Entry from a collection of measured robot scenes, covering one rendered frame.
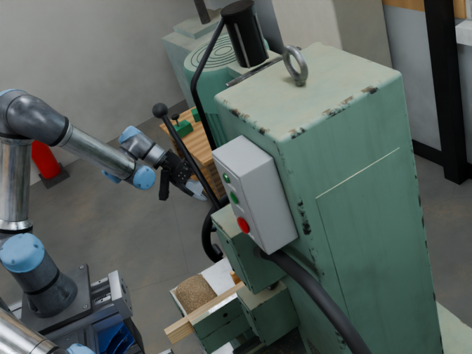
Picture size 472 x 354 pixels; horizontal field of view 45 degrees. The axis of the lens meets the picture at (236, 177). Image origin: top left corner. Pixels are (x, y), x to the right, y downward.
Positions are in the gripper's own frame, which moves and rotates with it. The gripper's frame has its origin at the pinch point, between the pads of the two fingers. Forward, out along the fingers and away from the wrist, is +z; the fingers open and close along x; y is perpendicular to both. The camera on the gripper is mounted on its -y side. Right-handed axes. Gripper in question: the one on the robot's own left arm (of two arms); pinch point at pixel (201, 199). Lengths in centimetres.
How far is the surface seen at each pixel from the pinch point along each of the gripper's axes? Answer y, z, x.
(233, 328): 0, 20, -65
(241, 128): 46, -11, -102
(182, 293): -5, 7, -58
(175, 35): 17, -65, 189
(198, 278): 0, 8, -54
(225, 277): 4, 13, -52
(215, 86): 46, -18, -82
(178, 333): -8, 10, -69
